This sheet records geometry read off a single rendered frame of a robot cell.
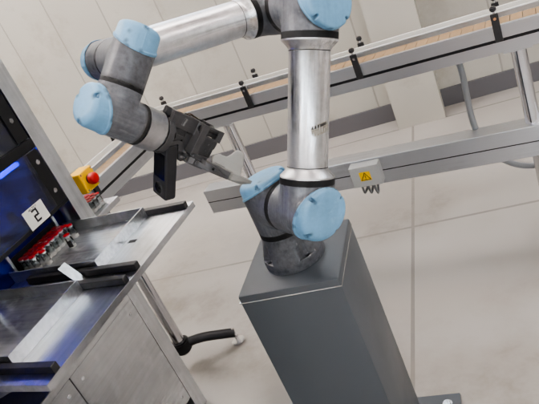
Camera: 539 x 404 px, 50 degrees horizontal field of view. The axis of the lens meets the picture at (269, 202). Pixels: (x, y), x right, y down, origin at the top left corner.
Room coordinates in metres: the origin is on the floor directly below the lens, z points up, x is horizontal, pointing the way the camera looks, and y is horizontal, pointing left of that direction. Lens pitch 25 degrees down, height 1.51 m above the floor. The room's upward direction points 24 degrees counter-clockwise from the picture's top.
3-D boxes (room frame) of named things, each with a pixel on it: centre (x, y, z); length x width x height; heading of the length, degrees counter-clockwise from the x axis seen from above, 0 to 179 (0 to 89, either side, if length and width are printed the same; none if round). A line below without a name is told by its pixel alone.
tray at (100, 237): (1.61, 0.56, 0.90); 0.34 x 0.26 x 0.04; 59
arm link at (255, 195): (1.22, -0.01, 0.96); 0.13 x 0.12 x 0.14; 26
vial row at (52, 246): (1.67, 0.66, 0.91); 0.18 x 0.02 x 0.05; 149
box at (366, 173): (2.08, -0.40, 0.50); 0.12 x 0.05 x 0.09; 59
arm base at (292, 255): (1.23, 0.00, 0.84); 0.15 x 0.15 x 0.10
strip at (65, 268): (1.38, 0.51, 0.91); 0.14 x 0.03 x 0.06; 60
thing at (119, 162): (2.21, 0.51, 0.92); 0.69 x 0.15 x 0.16; 149
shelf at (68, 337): (1.43, 0.59, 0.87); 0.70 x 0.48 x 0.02; 149
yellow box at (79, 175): (1.89, 0.54, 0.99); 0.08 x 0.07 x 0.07; 59
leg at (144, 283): (2.08, 0.59, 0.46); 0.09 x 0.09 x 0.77; 59
